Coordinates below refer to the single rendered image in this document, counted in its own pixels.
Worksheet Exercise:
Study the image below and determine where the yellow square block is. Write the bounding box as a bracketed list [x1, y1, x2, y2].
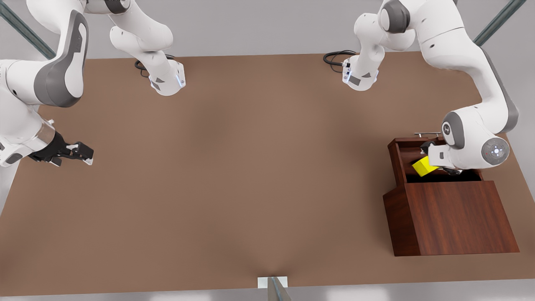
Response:
[412, 156, 440, 177]

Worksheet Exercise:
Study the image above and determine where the white post foot plate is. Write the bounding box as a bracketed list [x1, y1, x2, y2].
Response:
[257, 276, 289, 289]

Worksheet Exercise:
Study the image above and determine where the dark wooden cabinet body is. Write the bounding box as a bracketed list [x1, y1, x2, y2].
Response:
[383, 180, 520, 257]

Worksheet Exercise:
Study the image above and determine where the dark wooden drawer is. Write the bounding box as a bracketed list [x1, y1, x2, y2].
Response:
[387, 132, 484, 184]

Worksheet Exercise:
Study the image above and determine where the black cable loop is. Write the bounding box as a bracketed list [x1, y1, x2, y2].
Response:
[323, 50, 358, 74]
[134, 54, 176, 79]

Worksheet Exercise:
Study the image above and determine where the silver frame post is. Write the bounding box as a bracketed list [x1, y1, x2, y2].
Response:
[0, 3, 56, 60]
[474, 0, 528, 47]
[267, 276, 293, 301]

